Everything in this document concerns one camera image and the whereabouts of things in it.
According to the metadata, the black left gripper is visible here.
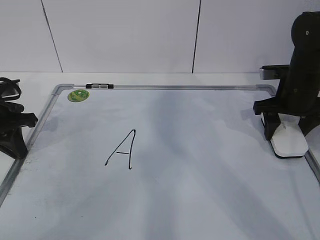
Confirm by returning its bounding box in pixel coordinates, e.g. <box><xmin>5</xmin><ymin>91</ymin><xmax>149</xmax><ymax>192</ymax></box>
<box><xmin>0</xmin><ymin>100</ymin><xmax>38</xmax><ymax>159</ymax></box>

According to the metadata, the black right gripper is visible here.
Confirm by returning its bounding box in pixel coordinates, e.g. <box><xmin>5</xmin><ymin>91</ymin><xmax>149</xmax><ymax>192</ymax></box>
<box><xmin>253</xmin><ymin>96</ymin><xmax>320</xmax><ymax>141</ymax></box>

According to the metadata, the white whiteboard eraser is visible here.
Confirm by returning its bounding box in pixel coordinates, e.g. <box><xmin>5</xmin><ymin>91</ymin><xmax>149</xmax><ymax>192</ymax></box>
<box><xmin>268</xmin><ymin>114</ymin><xmax>309</xmax><ymax>159</ymax></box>

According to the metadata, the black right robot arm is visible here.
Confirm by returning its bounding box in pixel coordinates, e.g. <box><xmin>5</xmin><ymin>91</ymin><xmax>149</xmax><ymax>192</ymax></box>
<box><xmin>253</xmin><ymin>11</ymin><xmax>320</xmax><ymax>141</ymax></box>

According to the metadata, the green round magnet sticker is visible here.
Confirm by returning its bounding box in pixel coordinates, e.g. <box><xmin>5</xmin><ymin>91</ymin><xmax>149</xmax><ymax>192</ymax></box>
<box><xmin>67</xmin><ymin>89</ymin><xmax>90</xmax><ymax>103</ymax></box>

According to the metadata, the white framed whiteboard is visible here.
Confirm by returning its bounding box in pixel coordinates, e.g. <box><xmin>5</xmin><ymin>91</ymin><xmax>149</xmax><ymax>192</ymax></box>
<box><xmin>0</xmin><ymin>85</ymin><xmax>320</xmax><ymax>240</ymax></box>

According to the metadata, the black whiteboard hanger clip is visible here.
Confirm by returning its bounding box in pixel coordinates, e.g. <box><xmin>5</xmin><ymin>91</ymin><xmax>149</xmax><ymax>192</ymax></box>
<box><xmin>85</xmin><ymin>83</ymin><xmax>114</xmax><ymax>89</ymax></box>

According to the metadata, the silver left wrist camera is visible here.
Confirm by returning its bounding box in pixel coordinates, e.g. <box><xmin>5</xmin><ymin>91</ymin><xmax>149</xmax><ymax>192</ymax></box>
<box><xmin>0</xmin><ymin>86</ymin><xmax>19</xmax><ymax>98</ymax></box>

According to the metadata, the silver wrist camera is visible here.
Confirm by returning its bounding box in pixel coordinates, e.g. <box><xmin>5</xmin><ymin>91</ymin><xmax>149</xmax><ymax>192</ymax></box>
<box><xmin>259</xmin><ymin>64</ymin><xmax>289</xmax><ymax>80</ymax></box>
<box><xmin>0</xmin><ymin>86</ymin><xmax>19</xmax><ymax>98</ymax></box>

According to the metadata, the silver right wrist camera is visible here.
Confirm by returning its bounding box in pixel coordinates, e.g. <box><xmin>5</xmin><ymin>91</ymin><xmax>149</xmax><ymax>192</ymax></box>
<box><xmin>259</xmin><ymin>64</ymin><xmax>289</xmax><ymax>80</ymax></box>

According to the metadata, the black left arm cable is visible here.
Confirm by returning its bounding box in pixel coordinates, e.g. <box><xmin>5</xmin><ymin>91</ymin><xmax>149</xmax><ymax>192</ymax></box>
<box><xmin>0</xmin><ymin>77</ymin><xmax>22</xmax><ymax>102</ymax></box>

